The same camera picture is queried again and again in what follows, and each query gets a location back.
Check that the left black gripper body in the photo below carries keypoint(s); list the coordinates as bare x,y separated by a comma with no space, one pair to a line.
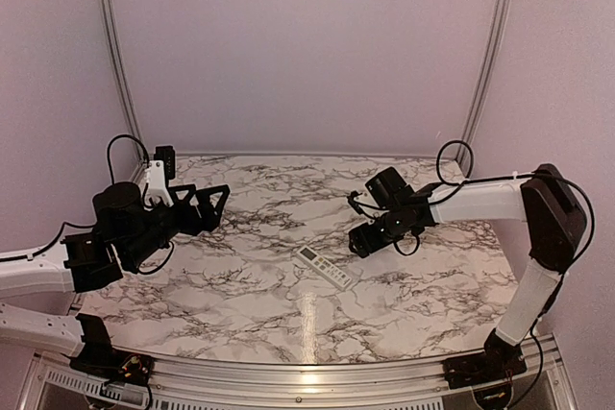
187,224

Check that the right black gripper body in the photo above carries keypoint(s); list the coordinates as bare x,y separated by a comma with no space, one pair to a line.
362,236

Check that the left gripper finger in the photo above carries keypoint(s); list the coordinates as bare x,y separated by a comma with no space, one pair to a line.
182,194
210,205

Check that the white remote control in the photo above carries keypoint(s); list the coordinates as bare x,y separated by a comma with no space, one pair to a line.
324,268

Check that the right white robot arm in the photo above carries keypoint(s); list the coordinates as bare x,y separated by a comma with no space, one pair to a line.
558,214

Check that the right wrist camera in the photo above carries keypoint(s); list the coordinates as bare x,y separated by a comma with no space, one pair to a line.
352,201

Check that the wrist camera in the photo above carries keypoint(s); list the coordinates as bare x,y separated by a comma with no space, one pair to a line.
352,201
166,154

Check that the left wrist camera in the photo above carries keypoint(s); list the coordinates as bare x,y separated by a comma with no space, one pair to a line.
166,154

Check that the left aluminium frame post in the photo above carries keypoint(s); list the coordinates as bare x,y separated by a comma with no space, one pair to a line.
118,68

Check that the aluminium frame post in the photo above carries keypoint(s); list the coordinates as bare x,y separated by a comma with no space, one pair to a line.
118,68
493,46

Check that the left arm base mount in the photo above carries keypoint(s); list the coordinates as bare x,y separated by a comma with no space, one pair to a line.
100,358

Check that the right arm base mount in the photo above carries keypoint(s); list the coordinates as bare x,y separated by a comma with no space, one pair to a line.
476,369

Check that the front aluminium rail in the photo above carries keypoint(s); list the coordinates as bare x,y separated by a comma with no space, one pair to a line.
539,381

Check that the right aluminium frame post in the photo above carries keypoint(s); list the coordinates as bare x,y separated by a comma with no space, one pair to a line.
493,46

